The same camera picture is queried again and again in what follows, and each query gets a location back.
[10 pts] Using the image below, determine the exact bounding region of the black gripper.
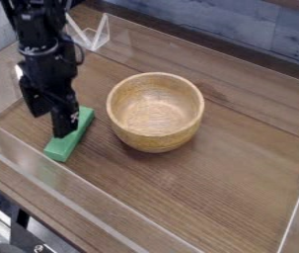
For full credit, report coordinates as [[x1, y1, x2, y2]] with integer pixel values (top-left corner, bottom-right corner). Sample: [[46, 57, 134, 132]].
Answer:
[[19, 42, 79, 138]]

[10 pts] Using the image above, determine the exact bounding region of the green rectangular stick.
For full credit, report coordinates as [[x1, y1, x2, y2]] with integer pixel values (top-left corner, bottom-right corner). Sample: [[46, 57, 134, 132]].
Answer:
[[44, 106, 95, 162]]

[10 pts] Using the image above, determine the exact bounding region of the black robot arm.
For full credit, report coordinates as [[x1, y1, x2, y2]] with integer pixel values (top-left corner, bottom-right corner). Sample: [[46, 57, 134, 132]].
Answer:
[[0, 0, 84, 138]]

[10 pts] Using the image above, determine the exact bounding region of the light wooden bowl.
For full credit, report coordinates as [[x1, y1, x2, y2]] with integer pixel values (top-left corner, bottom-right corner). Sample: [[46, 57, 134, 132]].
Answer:
[[106, 72, 205, 153]]

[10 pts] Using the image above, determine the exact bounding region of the black metal table leg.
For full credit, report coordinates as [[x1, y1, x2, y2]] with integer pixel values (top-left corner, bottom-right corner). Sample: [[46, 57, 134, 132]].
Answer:
[[10, 209, 56, 253]]

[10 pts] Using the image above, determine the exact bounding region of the clear acrylic enclosure wall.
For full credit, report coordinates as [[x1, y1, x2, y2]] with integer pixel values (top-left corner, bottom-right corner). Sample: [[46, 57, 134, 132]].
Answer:
[[0, 5, 299, 253]]

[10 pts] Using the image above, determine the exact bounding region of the clear acrylic corner bracket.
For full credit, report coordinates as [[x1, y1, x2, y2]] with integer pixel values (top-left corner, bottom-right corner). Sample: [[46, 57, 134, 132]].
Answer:
[[64, 14, 110, 51]]

